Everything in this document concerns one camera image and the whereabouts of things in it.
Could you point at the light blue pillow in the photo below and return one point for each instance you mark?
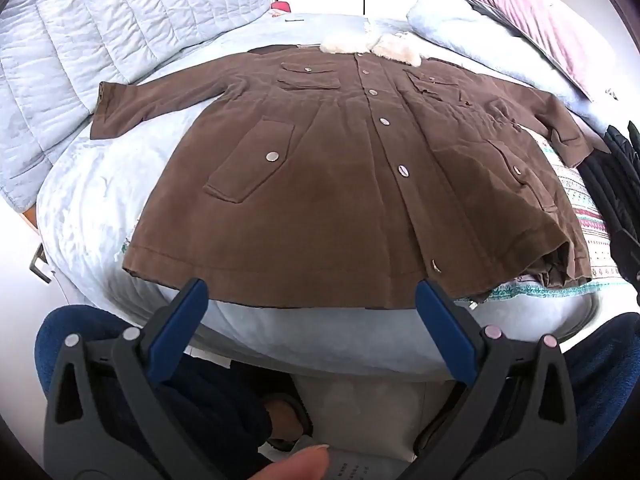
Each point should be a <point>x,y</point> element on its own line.
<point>480,40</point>

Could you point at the brown coat with fur collar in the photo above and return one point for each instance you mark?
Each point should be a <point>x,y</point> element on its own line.
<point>340,170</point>

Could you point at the bed with light blue sheet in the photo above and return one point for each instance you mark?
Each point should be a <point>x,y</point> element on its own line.
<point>90,200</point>

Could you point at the pink pillow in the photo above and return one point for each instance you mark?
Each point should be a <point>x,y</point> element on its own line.
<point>525,5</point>

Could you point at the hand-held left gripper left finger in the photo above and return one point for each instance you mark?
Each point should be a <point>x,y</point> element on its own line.
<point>177,330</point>

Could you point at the quilted light blue headboard cover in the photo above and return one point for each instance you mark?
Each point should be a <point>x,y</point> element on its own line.
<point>100,35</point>

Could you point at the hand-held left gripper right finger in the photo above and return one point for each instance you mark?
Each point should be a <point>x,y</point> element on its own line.
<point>447,330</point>

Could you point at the wooden bed frame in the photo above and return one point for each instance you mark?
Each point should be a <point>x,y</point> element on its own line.
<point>31,220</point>

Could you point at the person's left hand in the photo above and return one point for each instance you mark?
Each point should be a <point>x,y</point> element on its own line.
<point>295,465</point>

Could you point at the person's foot in sandal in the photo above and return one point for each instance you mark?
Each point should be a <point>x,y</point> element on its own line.
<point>287,417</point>

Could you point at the black garment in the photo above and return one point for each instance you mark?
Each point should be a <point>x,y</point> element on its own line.
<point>620,185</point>

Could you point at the small red item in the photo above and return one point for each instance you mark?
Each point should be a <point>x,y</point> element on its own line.
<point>281,6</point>

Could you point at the person's right leg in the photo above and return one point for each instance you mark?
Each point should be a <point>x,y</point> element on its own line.
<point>605,375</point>

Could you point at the patterned knit blanket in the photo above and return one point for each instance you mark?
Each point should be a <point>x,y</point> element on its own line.
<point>592,230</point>

